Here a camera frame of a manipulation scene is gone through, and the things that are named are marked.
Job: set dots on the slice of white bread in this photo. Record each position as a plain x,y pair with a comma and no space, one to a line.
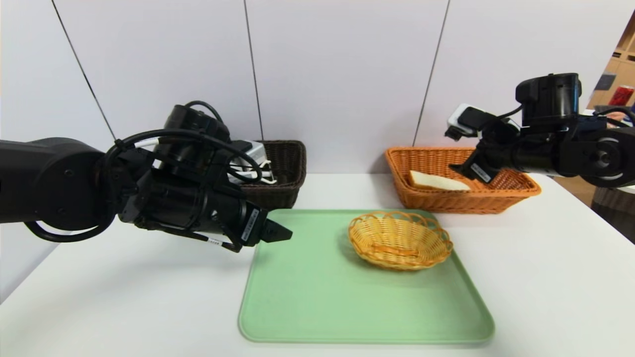
436,182

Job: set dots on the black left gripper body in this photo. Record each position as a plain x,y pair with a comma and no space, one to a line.
251,225

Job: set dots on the small yellow oval wicker basket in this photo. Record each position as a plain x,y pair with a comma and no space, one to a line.
399,243

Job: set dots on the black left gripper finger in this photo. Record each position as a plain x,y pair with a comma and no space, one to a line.
277,232

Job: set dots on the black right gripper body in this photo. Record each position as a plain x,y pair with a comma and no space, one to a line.
479,172

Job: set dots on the dark grey panel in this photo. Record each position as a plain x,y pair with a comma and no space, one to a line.
604,82

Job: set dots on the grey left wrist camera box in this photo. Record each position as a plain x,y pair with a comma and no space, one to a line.
253,153

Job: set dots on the wooden shelf unit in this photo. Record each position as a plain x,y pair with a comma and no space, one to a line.
620,59

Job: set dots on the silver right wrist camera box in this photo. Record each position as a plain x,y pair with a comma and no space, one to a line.
466,121

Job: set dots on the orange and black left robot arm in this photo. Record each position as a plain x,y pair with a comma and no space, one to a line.
59,183

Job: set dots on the light green plastic tray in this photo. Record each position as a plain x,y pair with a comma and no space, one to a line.
347,307

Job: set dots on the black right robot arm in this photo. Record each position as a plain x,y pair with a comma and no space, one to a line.
570,144

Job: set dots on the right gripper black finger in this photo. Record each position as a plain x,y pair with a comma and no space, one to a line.
459,171

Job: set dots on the dark brown wicker basket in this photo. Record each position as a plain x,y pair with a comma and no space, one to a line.
287,168

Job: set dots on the red drink can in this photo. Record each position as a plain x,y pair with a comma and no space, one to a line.
622,95

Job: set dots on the large orange wicker basket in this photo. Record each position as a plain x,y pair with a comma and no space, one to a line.
496,198

